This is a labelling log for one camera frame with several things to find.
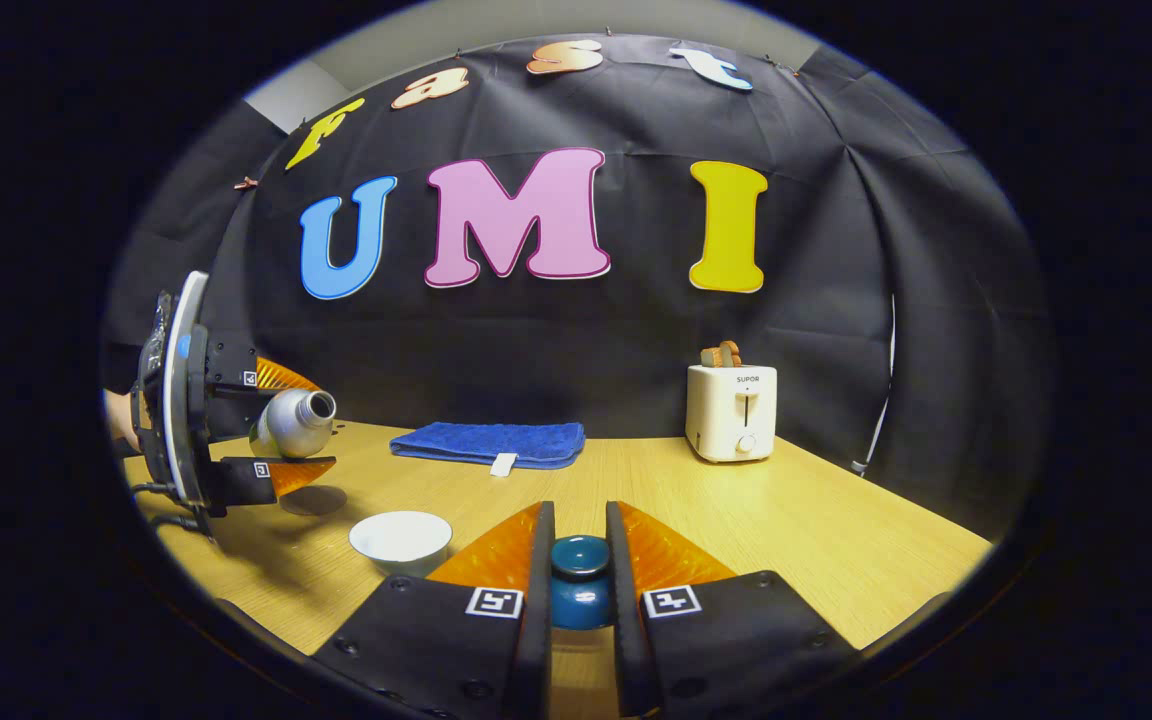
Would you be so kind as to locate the round brown coaster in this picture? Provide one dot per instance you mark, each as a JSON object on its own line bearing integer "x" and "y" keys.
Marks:
{"x": 314, "y": 501}

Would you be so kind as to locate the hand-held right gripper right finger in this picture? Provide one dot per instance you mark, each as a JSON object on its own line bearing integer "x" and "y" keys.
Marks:
{"x": 626, "y": 640}

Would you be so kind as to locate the cream white toaster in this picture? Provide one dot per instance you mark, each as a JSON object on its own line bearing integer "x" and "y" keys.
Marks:
{"x": 726, "y": 420}

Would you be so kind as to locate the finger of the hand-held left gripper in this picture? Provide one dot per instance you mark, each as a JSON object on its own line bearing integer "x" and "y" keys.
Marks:
{"x": 231, "y": 365}
{"x": 241, "y": 480}

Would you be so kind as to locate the silver green water bottle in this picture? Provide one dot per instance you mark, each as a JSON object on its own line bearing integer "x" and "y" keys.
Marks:
{"x": 291, "y": 425}

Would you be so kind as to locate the folded blue towel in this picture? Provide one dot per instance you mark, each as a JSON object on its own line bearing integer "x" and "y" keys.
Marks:
{"x": 486, "y": 442}

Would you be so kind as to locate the dark teal teacup lid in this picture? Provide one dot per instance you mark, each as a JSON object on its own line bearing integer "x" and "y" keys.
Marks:
{"x": 580, "y": 590}

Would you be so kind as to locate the white teacup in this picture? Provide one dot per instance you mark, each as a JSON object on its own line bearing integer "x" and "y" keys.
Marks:
{"x": 401, "y": 535}

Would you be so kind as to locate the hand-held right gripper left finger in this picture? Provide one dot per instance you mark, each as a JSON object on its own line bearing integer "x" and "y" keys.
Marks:
{"x": 536, "y": 640}

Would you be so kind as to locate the black backdrop cloth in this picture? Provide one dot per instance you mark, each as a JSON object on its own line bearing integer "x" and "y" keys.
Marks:
{"x": 586, "y": 340}

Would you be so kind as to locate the toasted bread slice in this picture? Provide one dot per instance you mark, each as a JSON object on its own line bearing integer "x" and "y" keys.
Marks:
{"x": 721, "y": 354}

